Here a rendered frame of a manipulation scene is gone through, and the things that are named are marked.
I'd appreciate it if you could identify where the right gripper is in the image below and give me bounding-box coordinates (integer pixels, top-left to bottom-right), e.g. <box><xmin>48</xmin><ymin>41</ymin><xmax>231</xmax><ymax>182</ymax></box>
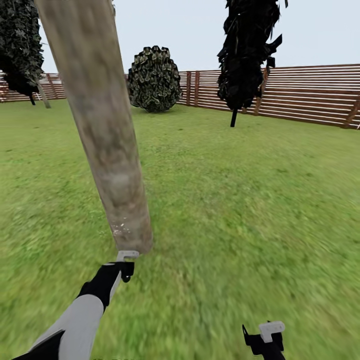
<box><xmin>243</xmin><ymin>332</ymin><xmax>284</xmax><ymax>360</ymax></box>

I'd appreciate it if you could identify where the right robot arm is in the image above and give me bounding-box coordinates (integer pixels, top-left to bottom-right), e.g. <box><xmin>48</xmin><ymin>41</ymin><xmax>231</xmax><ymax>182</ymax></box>
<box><xmin>243</xmin><ymin>321</ymin><xmax>286</xmax><ymax>360</ymax></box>

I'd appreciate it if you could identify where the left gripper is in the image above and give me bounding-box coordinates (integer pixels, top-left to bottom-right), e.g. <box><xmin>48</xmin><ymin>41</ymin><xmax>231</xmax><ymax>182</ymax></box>
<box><xmin>118</xmin><ymin>261</ymin><xmax>135</xmax><ymax>276</ymax></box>

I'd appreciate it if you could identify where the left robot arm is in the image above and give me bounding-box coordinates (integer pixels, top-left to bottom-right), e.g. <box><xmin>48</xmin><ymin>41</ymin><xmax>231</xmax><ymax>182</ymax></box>
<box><xmin>12</xmin><ymin>250</ymin><xmax>140</xmax><ymax>360</ymax></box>

